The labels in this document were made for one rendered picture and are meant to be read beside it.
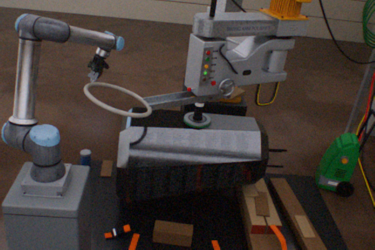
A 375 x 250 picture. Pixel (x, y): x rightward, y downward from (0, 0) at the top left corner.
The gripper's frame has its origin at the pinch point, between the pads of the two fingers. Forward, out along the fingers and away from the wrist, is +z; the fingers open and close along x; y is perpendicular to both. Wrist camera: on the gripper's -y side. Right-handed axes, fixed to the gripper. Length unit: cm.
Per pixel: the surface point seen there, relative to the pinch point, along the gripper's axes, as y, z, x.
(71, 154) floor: -78, 108, -48
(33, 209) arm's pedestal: 73, 51, 53
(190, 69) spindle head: -44, -35, 44
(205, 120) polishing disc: -64, -3, 67
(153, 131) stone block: -37, 20, 43
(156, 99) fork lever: -31.1, -5.1, 35.8
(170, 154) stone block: -39, 28, 63
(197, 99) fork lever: -48, -18, 58
